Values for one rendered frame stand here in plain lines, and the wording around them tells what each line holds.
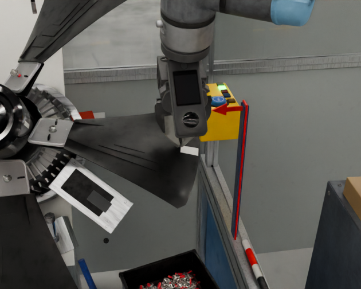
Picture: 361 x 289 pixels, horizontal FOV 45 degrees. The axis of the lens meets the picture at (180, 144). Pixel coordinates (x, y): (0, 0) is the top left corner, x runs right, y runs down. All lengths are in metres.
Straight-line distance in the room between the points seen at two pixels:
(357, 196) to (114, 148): 0.46
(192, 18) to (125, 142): 0.27
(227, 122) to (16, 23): 0.55
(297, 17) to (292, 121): 1.21
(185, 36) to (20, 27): 0.58
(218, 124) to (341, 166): 0.98
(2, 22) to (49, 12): 0.24
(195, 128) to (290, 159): 1.25
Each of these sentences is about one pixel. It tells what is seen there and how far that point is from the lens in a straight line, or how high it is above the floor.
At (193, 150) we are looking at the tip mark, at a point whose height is 1.13.
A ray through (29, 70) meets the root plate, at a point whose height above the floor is 1.26.
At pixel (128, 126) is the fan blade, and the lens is 0.80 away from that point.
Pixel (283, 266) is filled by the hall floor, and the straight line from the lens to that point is 2.17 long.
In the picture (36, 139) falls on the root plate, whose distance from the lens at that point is 0.77.
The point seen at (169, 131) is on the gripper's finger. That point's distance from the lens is 0.72.
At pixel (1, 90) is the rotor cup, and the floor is 1.25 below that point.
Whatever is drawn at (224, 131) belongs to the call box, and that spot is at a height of 1.01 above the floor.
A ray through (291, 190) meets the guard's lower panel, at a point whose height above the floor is 0.41.
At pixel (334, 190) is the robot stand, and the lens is 0.95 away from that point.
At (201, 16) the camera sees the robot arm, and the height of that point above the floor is 1.39.
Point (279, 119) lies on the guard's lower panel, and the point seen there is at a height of 0.76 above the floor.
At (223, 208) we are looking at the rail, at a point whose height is 0.86.
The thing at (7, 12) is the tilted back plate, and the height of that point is 1.28.
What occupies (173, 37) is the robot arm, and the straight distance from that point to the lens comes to 0.60.
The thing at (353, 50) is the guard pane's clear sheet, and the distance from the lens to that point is 1.74.
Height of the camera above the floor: 1.54
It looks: 31 degrees down
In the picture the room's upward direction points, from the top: straight up
